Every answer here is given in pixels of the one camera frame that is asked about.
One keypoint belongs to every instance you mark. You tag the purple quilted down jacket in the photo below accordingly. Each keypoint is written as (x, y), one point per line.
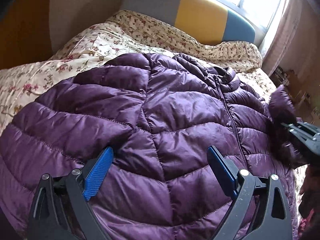
(159, 114)

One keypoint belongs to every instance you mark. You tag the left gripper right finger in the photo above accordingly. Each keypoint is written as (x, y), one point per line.
(271, 219)

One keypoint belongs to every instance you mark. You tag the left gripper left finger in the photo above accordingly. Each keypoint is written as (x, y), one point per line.
(61, 209)

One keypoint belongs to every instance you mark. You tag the grey yellow blue headboard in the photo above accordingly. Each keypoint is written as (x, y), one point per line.
(208, 21)

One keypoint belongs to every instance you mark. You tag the pink striped curtain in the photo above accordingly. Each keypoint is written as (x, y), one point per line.
(282, 31)

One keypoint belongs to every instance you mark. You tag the floral bed quilt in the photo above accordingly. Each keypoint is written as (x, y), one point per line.
(126, 32)

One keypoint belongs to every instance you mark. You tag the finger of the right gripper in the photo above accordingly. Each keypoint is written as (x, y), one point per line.
(304, 136)

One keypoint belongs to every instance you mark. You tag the wooden wardrobe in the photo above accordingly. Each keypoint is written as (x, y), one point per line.
(25, 35)

